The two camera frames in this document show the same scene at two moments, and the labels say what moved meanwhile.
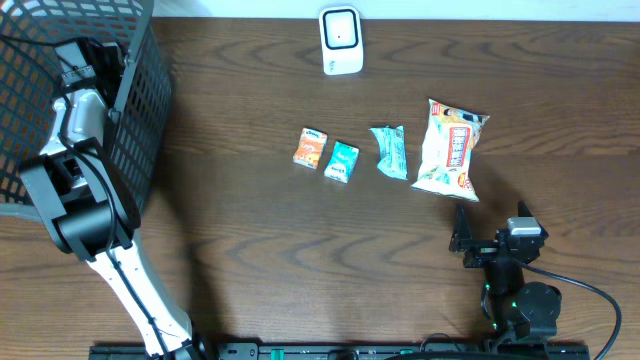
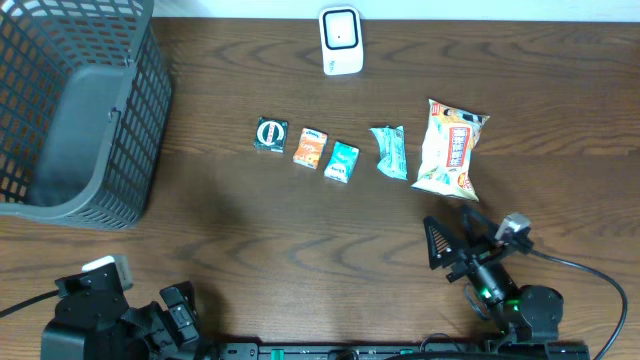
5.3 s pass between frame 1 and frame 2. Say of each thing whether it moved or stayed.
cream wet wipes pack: stayed
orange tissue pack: stayed
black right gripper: moved
